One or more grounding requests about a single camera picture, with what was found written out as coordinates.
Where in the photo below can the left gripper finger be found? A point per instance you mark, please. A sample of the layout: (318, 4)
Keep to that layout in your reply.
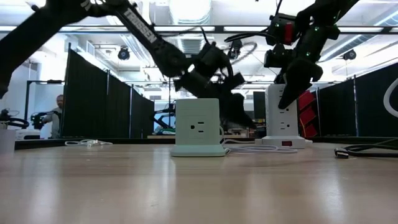
(234, 109)

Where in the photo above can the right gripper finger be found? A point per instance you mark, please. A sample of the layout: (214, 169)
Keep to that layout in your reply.
(293, 91)

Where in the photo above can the white tower power strip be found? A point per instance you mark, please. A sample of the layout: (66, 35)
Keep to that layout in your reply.
(281, 124)

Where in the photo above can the mint green power cube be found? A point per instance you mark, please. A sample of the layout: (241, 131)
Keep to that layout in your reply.
(197, 127)

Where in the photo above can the background black robot arm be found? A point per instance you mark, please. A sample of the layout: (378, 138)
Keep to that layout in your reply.
(18, 123)
(163, 111)

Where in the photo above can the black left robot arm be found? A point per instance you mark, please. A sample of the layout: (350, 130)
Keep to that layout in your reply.
(161, 53)

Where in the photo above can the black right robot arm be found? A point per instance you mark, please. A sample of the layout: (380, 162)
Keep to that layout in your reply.
(317, 40)

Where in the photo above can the red shelf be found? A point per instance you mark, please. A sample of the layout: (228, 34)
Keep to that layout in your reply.
(308, 124)

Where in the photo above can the black ceiling spotlight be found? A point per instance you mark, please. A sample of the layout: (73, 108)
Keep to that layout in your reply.
(123, 53)
(349, 55)

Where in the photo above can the black curtain white logo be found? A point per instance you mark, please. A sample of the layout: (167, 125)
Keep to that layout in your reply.
(342, 109)

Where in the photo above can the black overhead rig beam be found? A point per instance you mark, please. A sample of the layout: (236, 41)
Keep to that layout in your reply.
(219, 29)

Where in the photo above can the black curtain partition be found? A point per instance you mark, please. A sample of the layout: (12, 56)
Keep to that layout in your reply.
(93, 105)

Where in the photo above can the person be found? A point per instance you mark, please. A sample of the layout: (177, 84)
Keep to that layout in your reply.
(56, 119)

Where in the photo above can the white box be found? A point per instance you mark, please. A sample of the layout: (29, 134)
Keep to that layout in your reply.
(28, 134)

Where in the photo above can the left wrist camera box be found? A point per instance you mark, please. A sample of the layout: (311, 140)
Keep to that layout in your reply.
(211, 59)

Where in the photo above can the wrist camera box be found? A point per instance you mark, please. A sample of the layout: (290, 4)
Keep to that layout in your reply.
(211, 59)
(280, 31)

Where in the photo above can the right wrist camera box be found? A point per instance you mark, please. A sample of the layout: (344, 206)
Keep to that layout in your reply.
(280, 31)

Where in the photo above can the black aluminium table frame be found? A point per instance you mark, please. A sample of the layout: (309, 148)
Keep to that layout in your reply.
(124, 140)

